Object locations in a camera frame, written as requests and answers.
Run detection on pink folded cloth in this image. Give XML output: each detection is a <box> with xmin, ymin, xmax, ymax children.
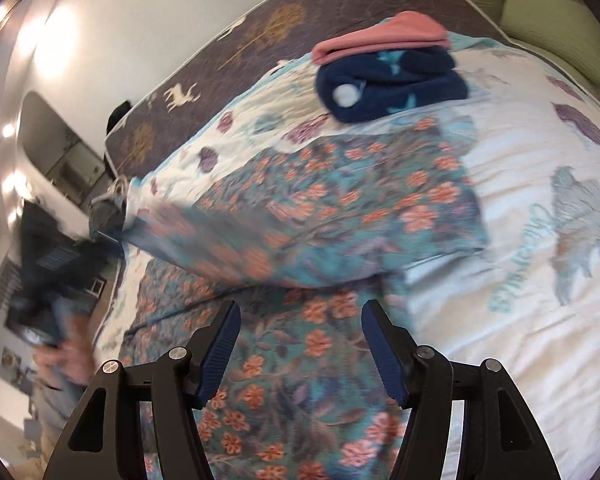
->
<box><xmin>312</xmin><ymin>10</ymin><xmax>452</xmax><ymax>66</ymax></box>

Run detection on white shell-print quilt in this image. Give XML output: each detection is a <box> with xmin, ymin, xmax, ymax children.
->
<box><xmin>92</xmin><ymin>30</ymin><xmax>600</xmax><ymax>480</ymax></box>

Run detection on wall mirror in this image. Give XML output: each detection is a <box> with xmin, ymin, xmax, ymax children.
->
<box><xmin>19</xmin><ymin>91</ymin><xmax>107</xmax><ymax>196</ymax></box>

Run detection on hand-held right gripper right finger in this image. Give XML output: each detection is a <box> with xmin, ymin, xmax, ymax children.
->
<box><xmin>361</xmin><ymin>300</ymin><xmax>563</xmax><ymax>480</ymax></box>

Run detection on black object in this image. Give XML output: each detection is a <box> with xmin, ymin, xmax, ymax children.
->
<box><xmin>107</xmin><ymin>101</ymin><xmax>132</xmax><ymax>134</ymax></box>

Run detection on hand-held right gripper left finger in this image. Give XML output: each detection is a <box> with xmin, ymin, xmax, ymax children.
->
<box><xmin>42</xmin><ymin>301</ymin><xmax>242</xmax><ymax>480</ymax></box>

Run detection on navy star-print fleece garment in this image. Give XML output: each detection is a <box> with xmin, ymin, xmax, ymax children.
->
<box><xmin>316</xmin><ymin>49</ymin><xmax>469</xmax><ymax>125</ymax></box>

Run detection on brown deer-print blanket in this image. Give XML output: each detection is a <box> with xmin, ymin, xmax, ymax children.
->
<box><xmin>102</xmin><ymin>0</ymin><xmax>531</xmax><ymax>181</ymax></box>

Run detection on teal floral garment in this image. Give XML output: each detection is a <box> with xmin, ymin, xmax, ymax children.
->
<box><xmin>117</xmin><ymin>114</ymin><xmax>489</xmax><ymax>480</ymax></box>

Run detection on person's left hand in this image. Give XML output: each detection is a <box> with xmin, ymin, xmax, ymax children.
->
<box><xmin>34</xmin><ymin>317</ymin><xmax>97</xmax><ymax>387</ymax></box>

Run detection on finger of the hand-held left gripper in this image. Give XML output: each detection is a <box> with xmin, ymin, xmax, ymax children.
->
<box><xmin>87</xmin><ymin>177</ymin><xmax>132</xmax><ymax>245</ymax></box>

